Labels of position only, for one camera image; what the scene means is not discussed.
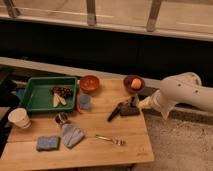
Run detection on light blue towel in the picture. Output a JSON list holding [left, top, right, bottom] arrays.
[[61, 124, 85, 148]]

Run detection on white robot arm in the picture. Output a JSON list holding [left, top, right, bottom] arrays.
[[138, 72, 213, 120]]

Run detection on blue plastic cup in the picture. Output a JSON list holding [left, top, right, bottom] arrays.
[[77, 94, 91, 112]]

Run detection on white paper cup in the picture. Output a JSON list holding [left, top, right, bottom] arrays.
[[8, 108, 31, 129]]

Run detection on black brush tool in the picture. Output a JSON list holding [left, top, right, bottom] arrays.
[[120, 97, 140, 116]]

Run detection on orange fruit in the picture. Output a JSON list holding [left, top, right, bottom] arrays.
[[131, 78, 142, 89]]

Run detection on dark red bowl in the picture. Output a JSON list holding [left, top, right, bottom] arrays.
[[123, 75, 145, 94]]

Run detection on orange bowl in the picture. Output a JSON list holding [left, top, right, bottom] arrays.
[[79, 75, 100, 93]]

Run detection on dark grapes bunch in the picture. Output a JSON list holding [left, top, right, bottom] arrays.
[[51, 87, 72, 98]]

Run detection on small metal can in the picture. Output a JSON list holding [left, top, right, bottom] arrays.
[[55, 112, 68, 126]]

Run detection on pale wooden slices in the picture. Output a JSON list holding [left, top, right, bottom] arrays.
[[53, 93, 66, 108]]

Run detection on green plastic tray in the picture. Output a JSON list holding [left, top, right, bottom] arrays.
[[19, 77, 77, 114]]

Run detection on blue sponge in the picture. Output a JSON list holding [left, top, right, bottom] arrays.
[[36, 136, 60, 151]]

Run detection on black knife handle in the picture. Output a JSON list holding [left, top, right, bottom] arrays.
[[107, 102, 123, 122]]

